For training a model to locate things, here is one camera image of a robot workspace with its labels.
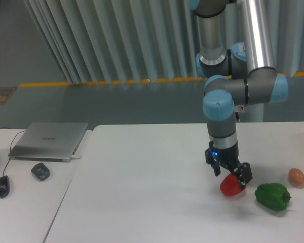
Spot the small black plastic holder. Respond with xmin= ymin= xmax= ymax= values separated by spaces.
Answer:
xmin=31 ymin=163 xmax=50 ymax=181

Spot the brown egg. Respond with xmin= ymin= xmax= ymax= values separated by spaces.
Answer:
xmin=288 ymin=168 xmax=304 ymax=187

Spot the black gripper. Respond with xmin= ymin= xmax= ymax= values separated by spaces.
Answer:
xmin=205 ymin=141 xmax=252 ymax=189

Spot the black computer mouse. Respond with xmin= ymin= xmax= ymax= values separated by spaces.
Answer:
xmin=0 ymin=175 xmax=10 ymax=198

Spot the white folding partition screen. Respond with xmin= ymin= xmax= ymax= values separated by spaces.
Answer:
xmin=25 ymin=1 xmax=304 ymax=84

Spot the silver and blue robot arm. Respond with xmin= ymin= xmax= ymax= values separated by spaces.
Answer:
xmin=189 ymin=1 xmax=288 ymax=189

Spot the silver closed laptop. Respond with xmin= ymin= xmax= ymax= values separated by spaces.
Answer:
xmin=9 ymin=122 xmax=88 ymax=162

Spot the red bell pepper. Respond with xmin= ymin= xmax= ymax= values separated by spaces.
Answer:
xmin=219 ymin=174 xmax=246 ymax=197

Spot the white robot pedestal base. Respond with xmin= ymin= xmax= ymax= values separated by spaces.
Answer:
xmin=235 ymin=104 xmax=264 ymax=123

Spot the green bell pepper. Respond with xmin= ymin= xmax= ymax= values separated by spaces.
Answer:
xmin=254 ymin=183 xmax=291 ymax=212

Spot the black mouse cable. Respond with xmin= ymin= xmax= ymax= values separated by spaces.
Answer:
xmin=0 ymin=127 xmax=27 ymax=178

